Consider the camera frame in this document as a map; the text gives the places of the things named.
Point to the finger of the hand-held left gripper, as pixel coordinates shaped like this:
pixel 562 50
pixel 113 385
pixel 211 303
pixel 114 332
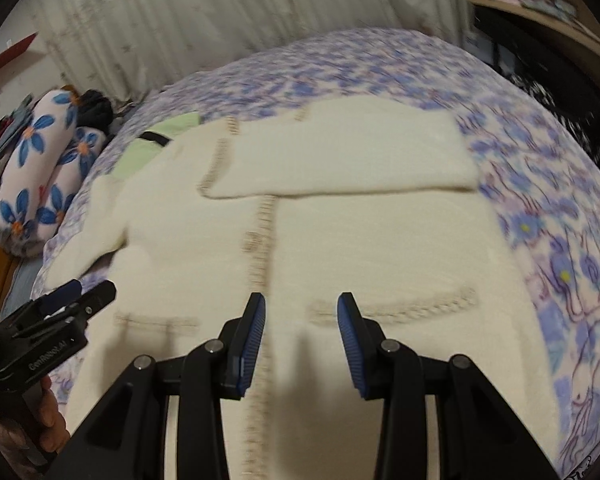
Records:
pixel 60 295
pixel 97 296

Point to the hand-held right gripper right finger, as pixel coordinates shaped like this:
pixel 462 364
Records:
pixel 349 340

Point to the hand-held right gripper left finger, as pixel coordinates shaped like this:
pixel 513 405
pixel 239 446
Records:
pixel 250 340

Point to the white fluffy blanket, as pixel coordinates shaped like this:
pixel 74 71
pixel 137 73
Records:
pixel 380 260

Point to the dark clothes pile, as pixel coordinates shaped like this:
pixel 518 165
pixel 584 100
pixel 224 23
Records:
pixel 96 107

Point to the person's left hand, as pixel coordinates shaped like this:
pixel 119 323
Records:
pixel 52 420

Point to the blue flower pillow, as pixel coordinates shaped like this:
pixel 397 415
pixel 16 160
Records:
pixel 35 160

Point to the light green garment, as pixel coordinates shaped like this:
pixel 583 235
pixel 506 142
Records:
pixel 140 160

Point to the red strip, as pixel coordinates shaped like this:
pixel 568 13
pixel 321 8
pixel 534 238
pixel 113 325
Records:
pixel 10 57

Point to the purple floral blanket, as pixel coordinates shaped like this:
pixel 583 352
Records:
pixel 380 60

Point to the pale patterned curtain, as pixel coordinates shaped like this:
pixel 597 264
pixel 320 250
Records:
pixel 180 10

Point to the wooden shelf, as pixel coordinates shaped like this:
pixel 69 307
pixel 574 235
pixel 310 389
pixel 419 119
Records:
pixel 555 30

